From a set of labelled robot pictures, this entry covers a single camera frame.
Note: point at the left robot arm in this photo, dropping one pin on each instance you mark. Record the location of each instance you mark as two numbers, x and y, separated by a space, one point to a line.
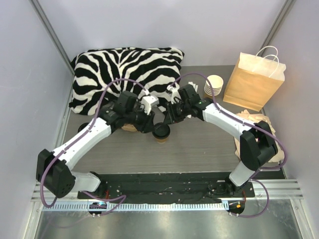
55 168

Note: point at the black lid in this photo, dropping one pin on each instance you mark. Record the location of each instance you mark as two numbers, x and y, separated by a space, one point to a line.
161 130
82 126

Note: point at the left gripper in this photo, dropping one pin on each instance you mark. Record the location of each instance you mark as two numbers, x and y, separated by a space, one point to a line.
147 122

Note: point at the brown paper bag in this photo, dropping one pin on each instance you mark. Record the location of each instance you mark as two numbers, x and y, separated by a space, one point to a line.
254 80

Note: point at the cardboard cup carrier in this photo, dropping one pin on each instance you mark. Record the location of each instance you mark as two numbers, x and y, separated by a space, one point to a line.
129 127

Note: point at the single paper cup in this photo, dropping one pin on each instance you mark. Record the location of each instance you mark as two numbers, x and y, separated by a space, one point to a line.
161 140

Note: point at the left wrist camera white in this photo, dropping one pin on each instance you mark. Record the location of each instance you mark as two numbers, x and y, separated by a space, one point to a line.
148 101

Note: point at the aluminium rail frame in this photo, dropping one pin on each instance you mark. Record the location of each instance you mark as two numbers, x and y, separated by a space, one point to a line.
277 211

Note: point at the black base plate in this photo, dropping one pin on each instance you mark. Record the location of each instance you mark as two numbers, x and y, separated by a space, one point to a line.
169 188

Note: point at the zebra print pillow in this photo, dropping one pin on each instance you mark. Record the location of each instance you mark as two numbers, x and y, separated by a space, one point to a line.
108 72

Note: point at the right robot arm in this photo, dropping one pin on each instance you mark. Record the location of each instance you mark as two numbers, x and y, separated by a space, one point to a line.
257 143

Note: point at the stack of paper cups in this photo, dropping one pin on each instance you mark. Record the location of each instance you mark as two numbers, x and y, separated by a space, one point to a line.
213 86

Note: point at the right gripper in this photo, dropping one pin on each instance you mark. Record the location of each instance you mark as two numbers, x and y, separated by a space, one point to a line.
170 112

